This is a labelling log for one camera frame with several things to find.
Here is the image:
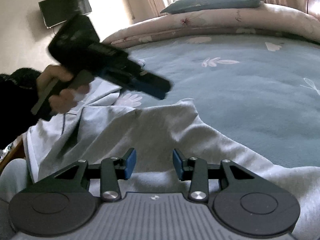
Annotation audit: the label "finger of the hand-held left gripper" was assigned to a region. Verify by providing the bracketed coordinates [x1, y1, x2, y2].
[125, 66, 175, 101]

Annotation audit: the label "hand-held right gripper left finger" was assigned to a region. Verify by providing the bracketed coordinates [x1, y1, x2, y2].
[54, 147, 138, 202]

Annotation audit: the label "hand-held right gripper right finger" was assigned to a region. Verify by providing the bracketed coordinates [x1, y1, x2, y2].
[172, 149, 256, 202]

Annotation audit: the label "grey sweatpants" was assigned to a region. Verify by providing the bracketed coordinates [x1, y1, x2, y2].
[32, 97, 320, 240]

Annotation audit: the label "person's left hand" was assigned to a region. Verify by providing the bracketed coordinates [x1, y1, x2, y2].
[36, 64, 91, 116]

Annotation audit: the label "pink floral folded quilt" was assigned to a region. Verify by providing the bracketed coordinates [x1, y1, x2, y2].
[102, 4, 320, 50]

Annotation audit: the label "pale blue garment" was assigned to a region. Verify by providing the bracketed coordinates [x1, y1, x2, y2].
[24, 77, 121, 183]

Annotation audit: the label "green pillow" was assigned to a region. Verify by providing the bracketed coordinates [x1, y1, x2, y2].
[159, 0, 266, 15]

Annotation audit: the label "wooden bedside cabinet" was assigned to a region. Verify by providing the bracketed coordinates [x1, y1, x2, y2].
[0, 139, 26, 172]

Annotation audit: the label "person's grey trouser leg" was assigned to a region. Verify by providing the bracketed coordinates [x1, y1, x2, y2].
[0, 157, 34, 240]

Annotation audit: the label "shiny silver wrapper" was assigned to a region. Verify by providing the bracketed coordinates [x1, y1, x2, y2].
[0, 142, 16, 161]

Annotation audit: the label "black wall television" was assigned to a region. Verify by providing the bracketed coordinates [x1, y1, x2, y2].
[38, 0, 93, 30]

